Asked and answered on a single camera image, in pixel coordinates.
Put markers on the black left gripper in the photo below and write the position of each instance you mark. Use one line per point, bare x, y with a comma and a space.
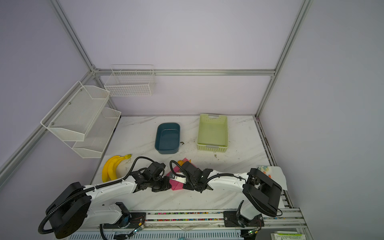
166, 185

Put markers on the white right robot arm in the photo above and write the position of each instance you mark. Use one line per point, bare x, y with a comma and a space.
262, 192

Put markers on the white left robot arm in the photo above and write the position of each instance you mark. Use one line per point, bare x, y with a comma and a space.
84, 206

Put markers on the white wire wall basket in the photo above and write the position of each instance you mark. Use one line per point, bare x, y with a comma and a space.
131, 80

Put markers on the dark teal plastic bin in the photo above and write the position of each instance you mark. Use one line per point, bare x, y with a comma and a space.
168, 138

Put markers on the light green perforated basket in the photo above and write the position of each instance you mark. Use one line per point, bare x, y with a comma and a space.
213, 134

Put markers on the white mesh upper shelf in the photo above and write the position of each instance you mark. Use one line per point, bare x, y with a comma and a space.
73, 117

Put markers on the colourful tissue pack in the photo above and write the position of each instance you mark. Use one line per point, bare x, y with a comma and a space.
276, 174

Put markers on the aluminium frame post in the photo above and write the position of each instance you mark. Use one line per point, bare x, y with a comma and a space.
303, 11

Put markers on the yellow banana bunch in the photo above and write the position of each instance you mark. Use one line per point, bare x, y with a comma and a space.
110, 167

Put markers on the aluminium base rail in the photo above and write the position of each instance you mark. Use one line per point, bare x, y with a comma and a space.
200, 225

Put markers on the white mesh shelf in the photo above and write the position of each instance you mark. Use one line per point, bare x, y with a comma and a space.
99, 136
73, 117

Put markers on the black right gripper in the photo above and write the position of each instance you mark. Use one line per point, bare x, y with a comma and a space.
188, 187

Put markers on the white mesh lower shelf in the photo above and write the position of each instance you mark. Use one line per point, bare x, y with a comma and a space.
99, 136

